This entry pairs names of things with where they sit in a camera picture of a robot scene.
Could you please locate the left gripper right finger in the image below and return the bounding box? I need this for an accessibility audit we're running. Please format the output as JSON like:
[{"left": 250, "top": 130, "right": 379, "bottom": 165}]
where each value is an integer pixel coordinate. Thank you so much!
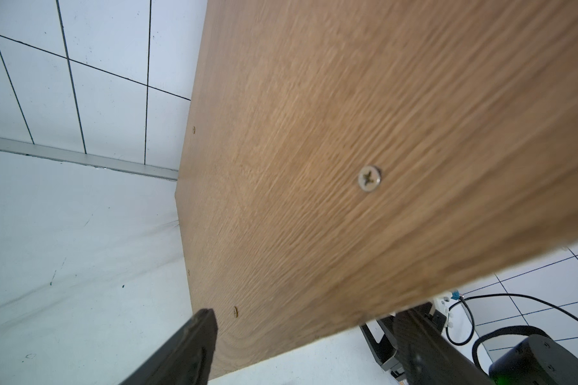
[{"left": 393, "top": 309, "right": 492, "bottom": 385}]

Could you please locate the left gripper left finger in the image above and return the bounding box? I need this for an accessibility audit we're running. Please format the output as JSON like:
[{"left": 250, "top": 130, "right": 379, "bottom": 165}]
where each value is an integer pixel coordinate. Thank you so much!
[{"left": 122, "top": 309, "right": 218, "bottom": 385}]

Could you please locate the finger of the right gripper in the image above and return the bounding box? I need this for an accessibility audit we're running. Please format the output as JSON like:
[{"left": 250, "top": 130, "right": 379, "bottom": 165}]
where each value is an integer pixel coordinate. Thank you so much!
[{"left": 360, "top": 315, "right": 405, "bottom": 373}]

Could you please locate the wooden three-tier shelf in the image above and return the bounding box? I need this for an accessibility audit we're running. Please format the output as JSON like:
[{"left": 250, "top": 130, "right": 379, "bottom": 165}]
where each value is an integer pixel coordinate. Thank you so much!
[{"left": 175, "top": 1, "right": 578, "bottom": 378}]

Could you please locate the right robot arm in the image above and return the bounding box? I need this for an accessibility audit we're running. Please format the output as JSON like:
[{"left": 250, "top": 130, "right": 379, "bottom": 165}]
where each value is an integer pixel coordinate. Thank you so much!
[{"left": 360, "top": 311, "right": 578, "bottom": 384}]

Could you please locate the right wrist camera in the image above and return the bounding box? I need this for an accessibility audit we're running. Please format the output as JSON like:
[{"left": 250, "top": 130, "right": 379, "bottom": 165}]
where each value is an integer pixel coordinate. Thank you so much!
[{"left": 430, "top": 290, "right": 463, "bottom": 329}]

